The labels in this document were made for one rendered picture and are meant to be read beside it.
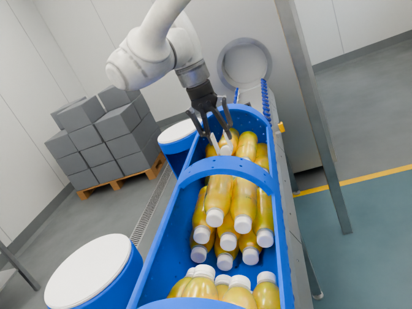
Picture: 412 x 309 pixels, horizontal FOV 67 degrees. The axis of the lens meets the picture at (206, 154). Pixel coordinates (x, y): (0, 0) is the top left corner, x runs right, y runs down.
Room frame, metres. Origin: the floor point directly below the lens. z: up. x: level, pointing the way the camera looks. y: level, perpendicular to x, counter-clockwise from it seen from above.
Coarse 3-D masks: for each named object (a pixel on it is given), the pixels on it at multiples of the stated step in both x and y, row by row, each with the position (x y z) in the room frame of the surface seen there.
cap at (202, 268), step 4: (200, 264) 0.46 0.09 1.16; (204, 264) 0.45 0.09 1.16; (196, 268) 0.46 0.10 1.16; (200, 268) 0.45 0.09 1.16; (204, 268) 0.45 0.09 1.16; (208, 268) 0.45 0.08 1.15; (212, 268) 0.45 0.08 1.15; (196, 272) 0.45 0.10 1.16; (200, 272) 0.44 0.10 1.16; (204, 272) 0.44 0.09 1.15; (208, 272) 0.44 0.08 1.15; (212, 272) 0.44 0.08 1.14; (212, 276) 0.44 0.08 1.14
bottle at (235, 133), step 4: (232, 128) 1.07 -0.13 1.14; (232, 132) 1.03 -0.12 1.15; (236, 132) 1.05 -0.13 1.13; (232, 136) 0.99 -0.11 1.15; (236, 136) 1.01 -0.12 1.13; (220, 140) 0.98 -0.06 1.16; (224, 140) 0.96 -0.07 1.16; (232, 140) 0.96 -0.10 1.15; (236, 140) 0.98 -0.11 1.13; (220, 144) 0.96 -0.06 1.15; (224, 144) 0.95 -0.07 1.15; (232, 144) 0.94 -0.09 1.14; (236, 144) 0.96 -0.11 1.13; (220, 148) 0.94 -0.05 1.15; (236, 148) 0.95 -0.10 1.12; (232, 152) 0.94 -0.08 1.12
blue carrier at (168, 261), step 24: (216, 120) 1.10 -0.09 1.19; (240, 120) 1.07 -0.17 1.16; (264, 120) 1.01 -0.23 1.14; (192, 144) 0.95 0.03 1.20; (192, 168) 0.70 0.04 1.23; (216, 168) 0.65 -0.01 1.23; (240, 168) 0.64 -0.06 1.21; (192, 192) 0.88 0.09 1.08; (168, 216) 0.57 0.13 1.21; (192, 216) 0.79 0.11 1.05; (168, 240) 0.64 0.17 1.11; (144, 264) 0.47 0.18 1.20; (168, 264) 0.60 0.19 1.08; (192, 264) 0.64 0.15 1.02; (216, 264) 0.65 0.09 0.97; (240, 264) 0.63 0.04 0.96; (264, 264) 0.58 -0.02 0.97; (288, 264) 0.44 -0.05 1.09; (144, 288) 0.48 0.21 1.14; (168, 288) 0.55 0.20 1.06; (288, 288) 0.38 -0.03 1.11
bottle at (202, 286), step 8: (192, 280) 0.43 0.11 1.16; (200, 280) 0.42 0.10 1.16; (208, 280) 0.42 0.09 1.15; (192, 288) 0.41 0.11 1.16; (200, 288) 0.40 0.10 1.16; (208, 288) 0.40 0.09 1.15; (216, 288) 0.42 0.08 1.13; (184, 296) 0.40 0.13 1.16; (192, 296) 0.39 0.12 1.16; (200, 296) 0.39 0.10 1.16; (208, 296) 0.39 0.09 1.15; (216, 296) 0.40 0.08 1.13
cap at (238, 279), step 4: (236, 276) 0.44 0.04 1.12; (240, 276) 0.43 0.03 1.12; (244, 276) 0.43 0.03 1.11; (232, 280) 0.43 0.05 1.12; (236, 280) 0.43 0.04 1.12; (240, 280) 0.43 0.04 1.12; (244, 280) 0.43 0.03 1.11; (248, 280) 0.43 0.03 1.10; (244, 284) 0.42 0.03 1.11; (248, 284) 0.42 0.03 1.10
